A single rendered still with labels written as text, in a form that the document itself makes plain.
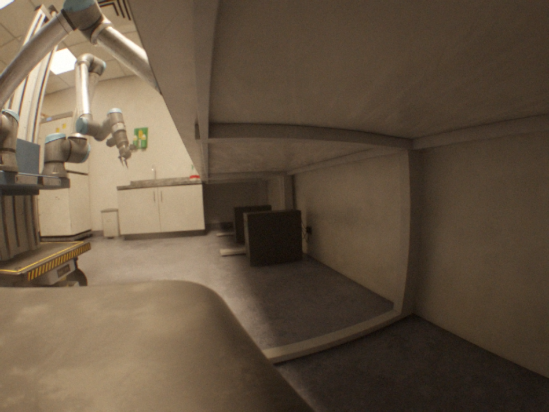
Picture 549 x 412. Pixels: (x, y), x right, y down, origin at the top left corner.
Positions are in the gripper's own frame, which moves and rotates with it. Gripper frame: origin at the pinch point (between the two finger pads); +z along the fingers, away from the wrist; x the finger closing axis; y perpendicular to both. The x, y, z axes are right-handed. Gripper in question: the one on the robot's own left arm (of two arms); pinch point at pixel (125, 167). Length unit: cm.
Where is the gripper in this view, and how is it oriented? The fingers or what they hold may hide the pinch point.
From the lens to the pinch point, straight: 128.7
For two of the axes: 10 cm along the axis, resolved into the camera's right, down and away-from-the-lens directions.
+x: -1.3, 0.6, 9.9
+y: 8.8, -4.5, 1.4
